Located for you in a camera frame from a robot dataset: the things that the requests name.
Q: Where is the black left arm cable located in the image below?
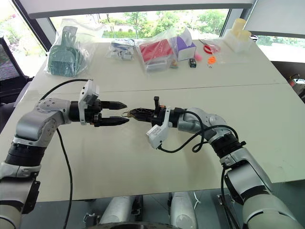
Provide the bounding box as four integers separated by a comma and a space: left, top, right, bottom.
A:
40, 78, 94, 229

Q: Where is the white holder with cream cylinders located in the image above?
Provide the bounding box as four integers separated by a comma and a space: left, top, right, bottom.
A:
223, 18, 254, 53

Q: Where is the clear bag around dustpan set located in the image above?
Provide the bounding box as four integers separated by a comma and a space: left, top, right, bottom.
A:
44, 19, 106, 78

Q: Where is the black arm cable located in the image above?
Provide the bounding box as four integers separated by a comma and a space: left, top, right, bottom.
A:
40, 78, 94, 229
157, 107, 246, 229

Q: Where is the teal dustpan brush set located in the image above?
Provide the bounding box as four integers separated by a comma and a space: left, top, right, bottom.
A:
47, 25, 84, 77

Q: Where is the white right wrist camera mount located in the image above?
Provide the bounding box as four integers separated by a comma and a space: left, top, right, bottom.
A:
146, 106, 171, 150

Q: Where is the black mesh chair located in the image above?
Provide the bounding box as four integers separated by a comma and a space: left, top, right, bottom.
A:
0, 36, 32, 104

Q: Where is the red ring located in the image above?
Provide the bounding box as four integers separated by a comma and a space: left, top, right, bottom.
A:
203, 43, 222, 54

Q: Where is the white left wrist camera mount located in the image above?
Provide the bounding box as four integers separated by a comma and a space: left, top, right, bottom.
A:
78, 80, 100, 126

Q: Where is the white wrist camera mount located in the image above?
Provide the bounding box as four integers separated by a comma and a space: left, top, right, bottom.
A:
146, 106, 171, 150
78, 80, 100, 126

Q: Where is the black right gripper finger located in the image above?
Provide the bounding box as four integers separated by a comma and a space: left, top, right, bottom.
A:
130, 114, 153, 121
130, 107, 155, 115

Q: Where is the grey device beside table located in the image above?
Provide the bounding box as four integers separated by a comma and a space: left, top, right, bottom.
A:
287, 73, 305, 102

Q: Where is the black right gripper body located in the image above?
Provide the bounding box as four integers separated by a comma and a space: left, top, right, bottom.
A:
150, 96, 166, 126

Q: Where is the bag of blue white parts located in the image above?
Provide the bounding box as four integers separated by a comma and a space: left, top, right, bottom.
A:
105, 39, 134, 62

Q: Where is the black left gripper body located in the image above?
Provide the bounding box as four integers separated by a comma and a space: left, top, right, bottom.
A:
84, 99, 103, 127

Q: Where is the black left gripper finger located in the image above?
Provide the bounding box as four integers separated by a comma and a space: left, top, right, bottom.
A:
95, 116, 130, 127
102, 101, 127, 111

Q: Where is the bagged red and white box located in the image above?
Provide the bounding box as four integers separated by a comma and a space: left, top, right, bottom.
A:
135, 37, 173, 74

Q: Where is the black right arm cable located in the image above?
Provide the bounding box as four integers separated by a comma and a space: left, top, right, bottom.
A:
157, 107, 246, 229

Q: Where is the purple and white box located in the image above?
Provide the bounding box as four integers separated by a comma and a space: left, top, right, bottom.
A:
175, 35, 197, 62

